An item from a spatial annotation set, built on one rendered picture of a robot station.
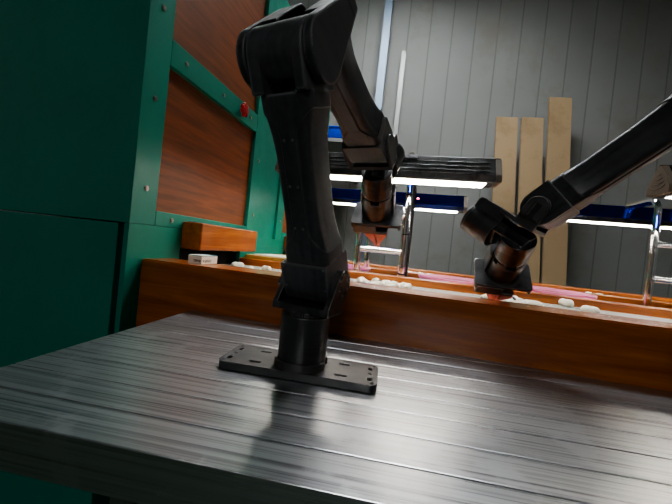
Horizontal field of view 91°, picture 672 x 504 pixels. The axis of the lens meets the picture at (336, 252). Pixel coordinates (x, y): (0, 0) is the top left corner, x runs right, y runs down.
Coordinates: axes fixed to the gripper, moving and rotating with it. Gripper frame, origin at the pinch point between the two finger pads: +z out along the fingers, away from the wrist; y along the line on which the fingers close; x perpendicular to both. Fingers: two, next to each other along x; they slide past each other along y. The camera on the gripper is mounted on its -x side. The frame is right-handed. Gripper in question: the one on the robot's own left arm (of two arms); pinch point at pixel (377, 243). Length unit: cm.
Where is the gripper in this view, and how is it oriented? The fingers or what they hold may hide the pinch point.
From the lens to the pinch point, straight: 75.9
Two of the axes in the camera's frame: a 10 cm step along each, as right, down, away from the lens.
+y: -9.7, -1.1, 2.3
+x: -2.3, 7.5, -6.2
